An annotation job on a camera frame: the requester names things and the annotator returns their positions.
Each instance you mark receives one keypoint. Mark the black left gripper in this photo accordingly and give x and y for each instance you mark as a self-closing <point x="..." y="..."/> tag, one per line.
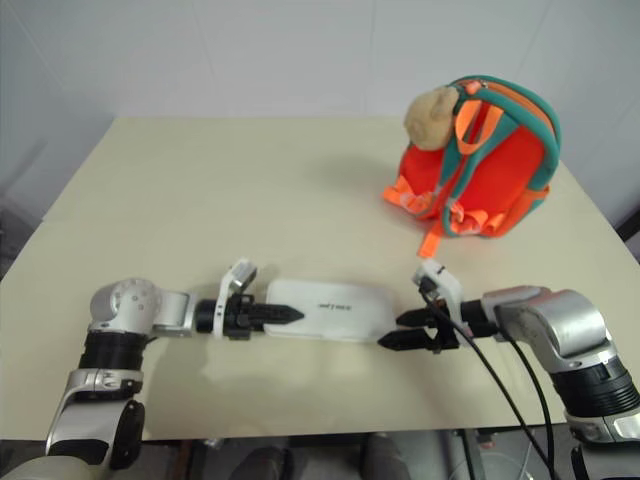
<point x="243" y="318"/>

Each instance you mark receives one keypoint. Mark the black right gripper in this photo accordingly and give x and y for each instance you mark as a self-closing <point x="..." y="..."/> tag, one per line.
<point x="443" y="336"/>

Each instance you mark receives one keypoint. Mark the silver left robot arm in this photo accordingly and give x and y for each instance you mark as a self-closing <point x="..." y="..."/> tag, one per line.
<point x="131" y="301"/>

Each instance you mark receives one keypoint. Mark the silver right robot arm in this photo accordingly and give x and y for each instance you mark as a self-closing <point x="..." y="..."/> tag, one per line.
<point x="560" y="320"/>

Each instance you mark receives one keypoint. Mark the flat white box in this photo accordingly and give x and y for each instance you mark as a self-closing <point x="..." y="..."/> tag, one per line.
<point x="330" y="310"/>

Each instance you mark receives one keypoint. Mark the orange and teal backpack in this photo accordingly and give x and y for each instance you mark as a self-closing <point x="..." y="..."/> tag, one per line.
<point x="500" y="170"/>

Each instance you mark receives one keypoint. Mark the dark rounded shape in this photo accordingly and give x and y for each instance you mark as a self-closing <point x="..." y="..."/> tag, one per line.
<point x="270" y="465"/>

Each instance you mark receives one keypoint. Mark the beige plush animal head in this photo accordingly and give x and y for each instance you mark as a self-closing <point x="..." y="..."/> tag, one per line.
<point x="427" y="117"/>

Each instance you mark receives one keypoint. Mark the dark object beside table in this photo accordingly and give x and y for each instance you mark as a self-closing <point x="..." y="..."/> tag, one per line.
<point x="631" y="220"/>

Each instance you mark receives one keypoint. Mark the pale robot torso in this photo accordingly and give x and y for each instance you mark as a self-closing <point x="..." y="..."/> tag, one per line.
<point x="40" y="470"/>

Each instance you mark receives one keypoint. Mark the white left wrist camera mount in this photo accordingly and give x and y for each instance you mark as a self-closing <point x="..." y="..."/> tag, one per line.
<point x="239" y="274"/>

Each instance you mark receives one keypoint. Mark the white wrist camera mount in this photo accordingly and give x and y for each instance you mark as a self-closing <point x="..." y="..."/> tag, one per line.
<point x="447" y="287"/>
<point x="239" y="274"/>

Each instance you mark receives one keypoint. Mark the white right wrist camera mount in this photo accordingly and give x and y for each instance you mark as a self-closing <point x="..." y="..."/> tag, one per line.
<point x="447" y="287"/>

